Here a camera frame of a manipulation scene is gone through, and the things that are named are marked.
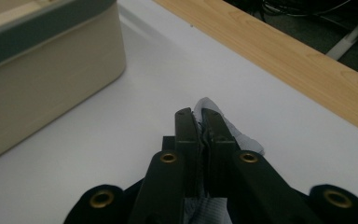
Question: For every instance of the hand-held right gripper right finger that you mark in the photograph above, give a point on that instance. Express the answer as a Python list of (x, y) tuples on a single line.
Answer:
[(219, 146)]

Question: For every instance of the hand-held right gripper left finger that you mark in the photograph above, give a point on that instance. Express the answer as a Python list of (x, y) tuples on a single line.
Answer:
[(189, 149)]

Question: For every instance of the light blue tank top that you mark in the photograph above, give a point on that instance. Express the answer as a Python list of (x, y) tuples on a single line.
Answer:
[(245, 141)]

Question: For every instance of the beige storage basket grey rim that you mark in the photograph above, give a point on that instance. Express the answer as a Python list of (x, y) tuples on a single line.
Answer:
[(43, 93)]

